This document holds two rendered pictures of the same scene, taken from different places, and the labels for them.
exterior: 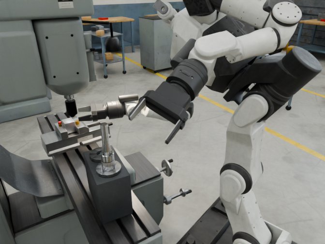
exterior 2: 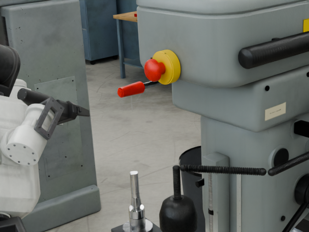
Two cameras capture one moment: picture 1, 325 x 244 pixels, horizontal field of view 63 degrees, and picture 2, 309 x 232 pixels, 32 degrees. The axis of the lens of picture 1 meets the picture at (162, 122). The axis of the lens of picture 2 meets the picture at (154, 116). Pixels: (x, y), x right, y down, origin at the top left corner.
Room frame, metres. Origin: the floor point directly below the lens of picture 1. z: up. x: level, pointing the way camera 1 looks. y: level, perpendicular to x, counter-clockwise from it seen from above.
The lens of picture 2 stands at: (2.18, 0.10, 2.00)
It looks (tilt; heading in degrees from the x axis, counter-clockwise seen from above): 19 degrees down; 174
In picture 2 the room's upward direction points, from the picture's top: 3 degrees counter-clockwise
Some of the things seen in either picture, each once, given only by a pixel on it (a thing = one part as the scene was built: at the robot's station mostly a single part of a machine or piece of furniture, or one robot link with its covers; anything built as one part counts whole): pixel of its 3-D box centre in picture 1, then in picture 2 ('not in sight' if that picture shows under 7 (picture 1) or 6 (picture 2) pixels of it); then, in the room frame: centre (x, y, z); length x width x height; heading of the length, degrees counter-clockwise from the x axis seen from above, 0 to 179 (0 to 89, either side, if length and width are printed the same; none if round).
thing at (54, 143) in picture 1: (76, 132); not in sight; (1.27, 0.48, 1.02); 0.35 x 0.15 x 0.11; 124
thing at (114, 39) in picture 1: (112, 43); (178, 211); (1.29, 0.24, 1.49); 0.07 x 0.07 x 0.06
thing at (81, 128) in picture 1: (79, 125); not in sight; (1.28, 0.45, 1.05); 0.12 x 0.06 x 0.04; 34
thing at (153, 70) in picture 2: not in sight; (155, 69); (1.27, 0.21, 1.76); 0.04 x 0.03 x 0.04; 32
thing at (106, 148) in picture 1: (105, 138); (135, 190); (0.77, 0.19, 1.28); 0.03 x 0.03 x 0.11
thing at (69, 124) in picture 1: (68, 125); not in sight; (1.25, 0.50, 1.07); 0.06 x 0.05 x 0.06; 34
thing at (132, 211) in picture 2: (107, 153); (136, 208); (0.77, 0.19, 1.22); 0.05 x 0.05 x 0.01
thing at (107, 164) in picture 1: (108, 161); (137, 218); (0.77, 0.19, 1.19); 0.05 x 0.05 x 0.06
